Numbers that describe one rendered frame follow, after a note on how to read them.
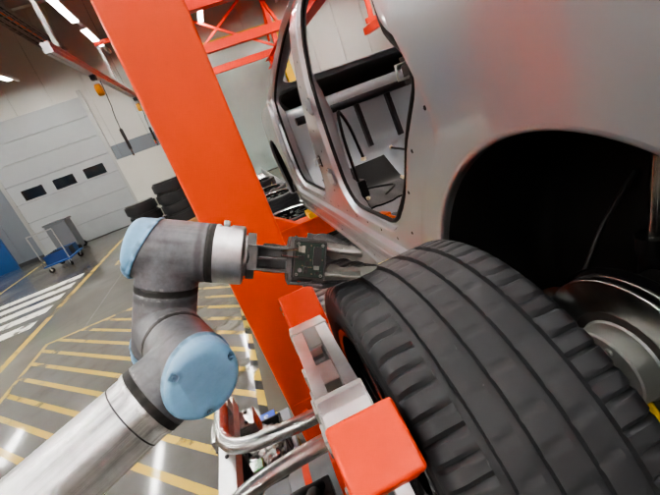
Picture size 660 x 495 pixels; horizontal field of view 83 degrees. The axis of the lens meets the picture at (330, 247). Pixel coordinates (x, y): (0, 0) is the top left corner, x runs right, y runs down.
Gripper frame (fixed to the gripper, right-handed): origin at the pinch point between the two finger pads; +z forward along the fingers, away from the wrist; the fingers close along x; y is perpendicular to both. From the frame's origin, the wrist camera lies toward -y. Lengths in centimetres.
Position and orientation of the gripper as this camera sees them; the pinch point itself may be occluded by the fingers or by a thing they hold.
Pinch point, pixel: (367, 264)
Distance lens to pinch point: 63.8
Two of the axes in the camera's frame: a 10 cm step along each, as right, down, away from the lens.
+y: 1.8, 0.2, -9.8
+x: 0.9, -10.0, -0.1
